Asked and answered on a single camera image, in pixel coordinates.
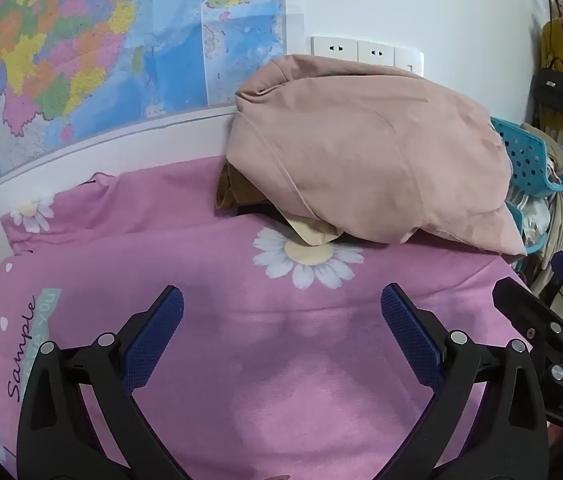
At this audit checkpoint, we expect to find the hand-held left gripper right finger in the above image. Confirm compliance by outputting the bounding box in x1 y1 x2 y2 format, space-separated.
380 283 549 480

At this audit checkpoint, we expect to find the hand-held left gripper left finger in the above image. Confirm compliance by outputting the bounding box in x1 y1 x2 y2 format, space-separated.
16 285 192 480

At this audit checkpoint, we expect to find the beige pink coat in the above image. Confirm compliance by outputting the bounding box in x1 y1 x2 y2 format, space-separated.
226 54 528 261

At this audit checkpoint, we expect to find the pile of beige clothes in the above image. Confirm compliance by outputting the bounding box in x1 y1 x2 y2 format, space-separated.
521 185 563 301

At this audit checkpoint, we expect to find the blue plastic basket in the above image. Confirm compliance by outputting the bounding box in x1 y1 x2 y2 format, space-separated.
490 116 563 198
504 200 555 258

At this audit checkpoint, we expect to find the pink floral bed sheet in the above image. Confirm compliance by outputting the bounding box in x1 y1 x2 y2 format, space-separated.
0 156 535 480

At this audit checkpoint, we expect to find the cream garment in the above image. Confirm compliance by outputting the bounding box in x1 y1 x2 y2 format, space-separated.
281 212 345 248

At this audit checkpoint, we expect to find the brown garment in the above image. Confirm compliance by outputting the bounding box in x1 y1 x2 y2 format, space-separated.
214 162 275 211

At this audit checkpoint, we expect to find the black handbag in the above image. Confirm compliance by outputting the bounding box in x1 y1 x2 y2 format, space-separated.
531 57 563 117

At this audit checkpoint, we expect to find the white wall switch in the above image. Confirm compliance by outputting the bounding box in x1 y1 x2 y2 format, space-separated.
394 46 425 77

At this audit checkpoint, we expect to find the white wall socket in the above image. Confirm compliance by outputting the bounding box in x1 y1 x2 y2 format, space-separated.
310 36 359 62
357 39 395 66

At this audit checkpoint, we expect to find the colourful wall map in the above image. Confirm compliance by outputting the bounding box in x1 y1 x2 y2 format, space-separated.
0 0 305 204

